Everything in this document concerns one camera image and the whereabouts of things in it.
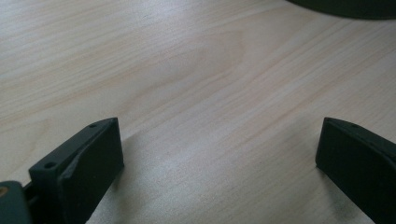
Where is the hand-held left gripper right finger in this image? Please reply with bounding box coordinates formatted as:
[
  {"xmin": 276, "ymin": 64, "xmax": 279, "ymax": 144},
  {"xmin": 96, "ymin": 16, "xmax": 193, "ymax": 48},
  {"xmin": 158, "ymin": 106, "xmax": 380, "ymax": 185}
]
[{"xmin": 315, "ymin": 117, "xmax": 396, "ymax": 224}]

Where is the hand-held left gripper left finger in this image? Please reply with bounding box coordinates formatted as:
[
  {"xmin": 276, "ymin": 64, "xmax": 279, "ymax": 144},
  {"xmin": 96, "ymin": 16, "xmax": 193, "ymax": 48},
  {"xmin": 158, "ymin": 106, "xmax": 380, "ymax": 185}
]
[{"xmin": 28, "ymin": 117, "xmax": 125, "ymax": 224}]

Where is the black mesh container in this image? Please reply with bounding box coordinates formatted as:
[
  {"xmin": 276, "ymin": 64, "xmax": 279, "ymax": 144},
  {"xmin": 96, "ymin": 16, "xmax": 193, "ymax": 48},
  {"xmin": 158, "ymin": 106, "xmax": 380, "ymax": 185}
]
[{"xmin": 285, "ymin": 0, "xmax": 396, "ymax": 21}]

